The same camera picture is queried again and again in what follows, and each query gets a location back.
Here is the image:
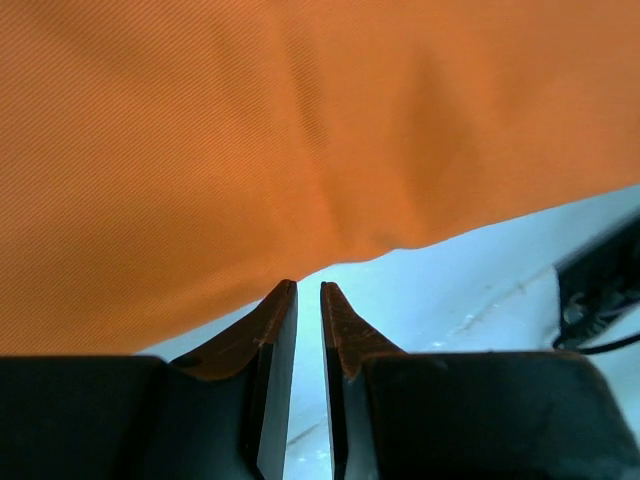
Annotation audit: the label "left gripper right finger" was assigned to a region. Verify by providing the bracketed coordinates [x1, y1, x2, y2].
[320, 282, 639, 479]

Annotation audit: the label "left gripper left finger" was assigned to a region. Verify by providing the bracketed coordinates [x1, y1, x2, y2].
[1, 280, 297, 479]

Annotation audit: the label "orange trousers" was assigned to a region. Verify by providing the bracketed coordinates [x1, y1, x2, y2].
[1, 1, 639, 354]

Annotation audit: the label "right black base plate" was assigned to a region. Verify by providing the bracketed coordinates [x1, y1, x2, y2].
[551, 211, 639, 355]

